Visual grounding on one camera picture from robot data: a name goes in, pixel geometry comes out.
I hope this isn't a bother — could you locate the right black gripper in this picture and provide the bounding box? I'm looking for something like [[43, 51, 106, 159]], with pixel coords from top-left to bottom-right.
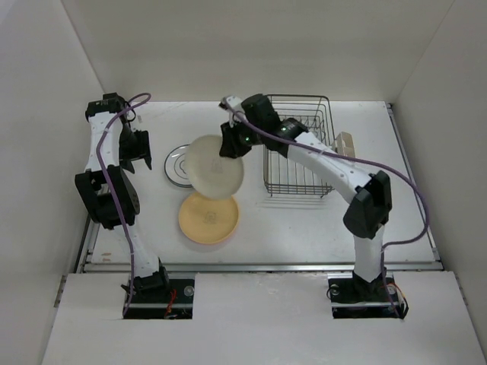
[[219, 116, 265, 159]]

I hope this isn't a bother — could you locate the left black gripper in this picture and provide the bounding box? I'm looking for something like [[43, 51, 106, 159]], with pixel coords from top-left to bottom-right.
[[118, 123, 150, 173]]

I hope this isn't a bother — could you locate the cream white plate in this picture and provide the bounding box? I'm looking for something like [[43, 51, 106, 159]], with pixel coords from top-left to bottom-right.
[[184, 135, 244, 200]]

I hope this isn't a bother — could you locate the grey patterned plate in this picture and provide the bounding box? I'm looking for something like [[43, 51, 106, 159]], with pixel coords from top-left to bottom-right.
[[164, 144, 193, 189]]

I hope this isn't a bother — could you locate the tan yellow plate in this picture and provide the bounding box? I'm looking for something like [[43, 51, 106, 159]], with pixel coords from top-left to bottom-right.
[[178, 192, 240, 245]]

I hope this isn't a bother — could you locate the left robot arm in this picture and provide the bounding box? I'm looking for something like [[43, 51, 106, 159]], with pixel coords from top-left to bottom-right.
[[75, 93, 170, 302]]

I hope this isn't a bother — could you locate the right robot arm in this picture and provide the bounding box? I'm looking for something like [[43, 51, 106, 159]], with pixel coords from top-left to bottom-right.
[[219, 94, 392, 300]]

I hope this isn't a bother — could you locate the beige cutlery holder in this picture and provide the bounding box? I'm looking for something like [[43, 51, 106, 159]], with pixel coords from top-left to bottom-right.
[[332, 132, 355, 157]]

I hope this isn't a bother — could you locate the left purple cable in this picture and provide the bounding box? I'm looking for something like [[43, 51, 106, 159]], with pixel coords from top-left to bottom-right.
[[96, 92, 151, 319]]

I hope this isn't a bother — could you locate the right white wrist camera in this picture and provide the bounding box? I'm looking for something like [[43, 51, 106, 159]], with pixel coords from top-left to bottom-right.
[[218, 95, 243, 112]]

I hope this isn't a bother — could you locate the wire dish rack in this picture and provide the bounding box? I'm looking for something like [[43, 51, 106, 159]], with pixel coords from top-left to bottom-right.
[[263, 94, 336, 198]]

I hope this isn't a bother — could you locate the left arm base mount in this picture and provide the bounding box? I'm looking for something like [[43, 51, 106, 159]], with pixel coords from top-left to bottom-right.
[[123, 278, 195, 320]]

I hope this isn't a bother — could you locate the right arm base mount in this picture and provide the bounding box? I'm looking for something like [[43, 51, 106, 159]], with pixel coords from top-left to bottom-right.
[[326, 276, 409, 319]]

